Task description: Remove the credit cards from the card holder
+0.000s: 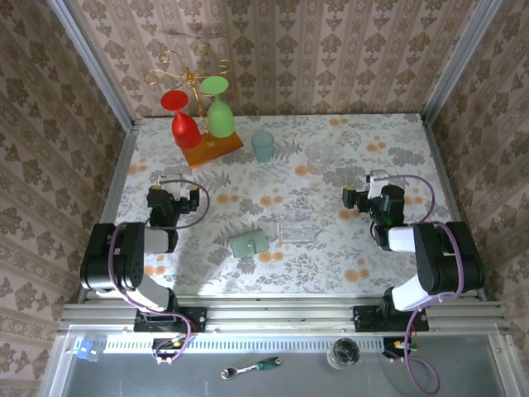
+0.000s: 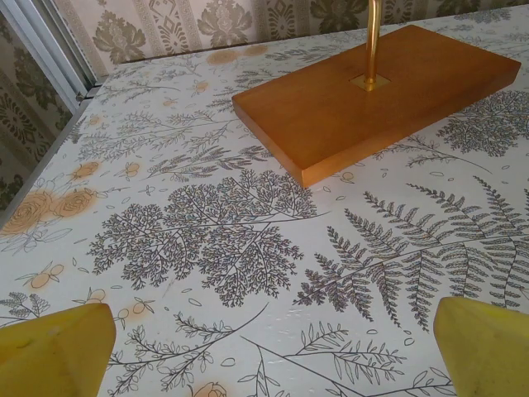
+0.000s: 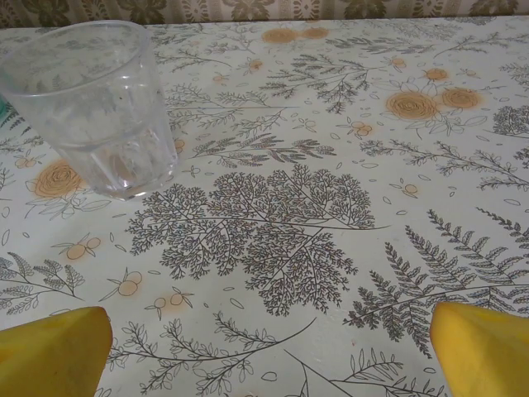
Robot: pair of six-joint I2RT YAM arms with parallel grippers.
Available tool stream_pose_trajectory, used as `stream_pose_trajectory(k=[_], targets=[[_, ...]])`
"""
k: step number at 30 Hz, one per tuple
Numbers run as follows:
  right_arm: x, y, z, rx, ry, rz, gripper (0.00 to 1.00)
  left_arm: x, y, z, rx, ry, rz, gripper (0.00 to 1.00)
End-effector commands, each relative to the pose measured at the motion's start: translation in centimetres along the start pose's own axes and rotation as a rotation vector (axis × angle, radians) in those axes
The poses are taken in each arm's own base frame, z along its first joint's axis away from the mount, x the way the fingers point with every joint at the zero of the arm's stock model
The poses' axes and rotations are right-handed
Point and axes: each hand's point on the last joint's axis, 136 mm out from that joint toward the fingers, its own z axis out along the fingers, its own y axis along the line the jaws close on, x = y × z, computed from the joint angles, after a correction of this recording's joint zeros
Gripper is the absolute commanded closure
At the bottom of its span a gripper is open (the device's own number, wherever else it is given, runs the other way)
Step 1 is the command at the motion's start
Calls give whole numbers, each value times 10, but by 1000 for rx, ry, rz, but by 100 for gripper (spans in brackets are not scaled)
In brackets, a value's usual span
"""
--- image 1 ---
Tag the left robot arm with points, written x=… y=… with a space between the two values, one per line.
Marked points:
x=111 y=256

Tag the green wine glass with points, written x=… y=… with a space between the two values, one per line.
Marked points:
x=221 y=118

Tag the aluminium mounting rail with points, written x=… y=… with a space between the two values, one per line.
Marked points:
x=281 y=316

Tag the frosted teal cup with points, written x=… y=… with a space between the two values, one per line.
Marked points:
x=262 y=146

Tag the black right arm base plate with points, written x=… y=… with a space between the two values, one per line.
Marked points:
x=363 y=320

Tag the clear glass jar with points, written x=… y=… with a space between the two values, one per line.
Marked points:
x=343 y=353

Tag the black connector bracket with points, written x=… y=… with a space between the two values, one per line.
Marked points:
x=165 y=349
x=390 y=353

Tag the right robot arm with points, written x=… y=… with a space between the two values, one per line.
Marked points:
x=450 y=256

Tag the aluminium frame post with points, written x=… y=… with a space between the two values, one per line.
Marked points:
x=458 y=62
x=91 y=62

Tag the aluminium table side rail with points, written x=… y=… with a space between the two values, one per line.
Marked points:
x=439 y=165
x=122 y=165

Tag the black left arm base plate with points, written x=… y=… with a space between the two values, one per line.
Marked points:
x=198 y=318

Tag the pale green card holder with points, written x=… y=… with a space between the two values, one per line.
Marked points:
x=248 y=244

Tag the grey metal shelf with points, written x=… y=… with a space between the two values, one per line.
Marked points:
x=289 y=380

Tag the clear acrylic card stand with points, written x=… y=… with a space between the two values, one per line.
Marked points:
x=295 y=227

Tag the red wine glass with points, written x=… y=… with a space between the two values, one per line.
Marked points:
x=188 y=128

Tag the blue plastic connector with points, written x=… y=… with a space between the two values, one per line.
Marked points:
x=84 y=350

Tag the clear plastic cup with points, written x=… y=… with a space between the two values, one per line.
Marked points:
x=319 y=159

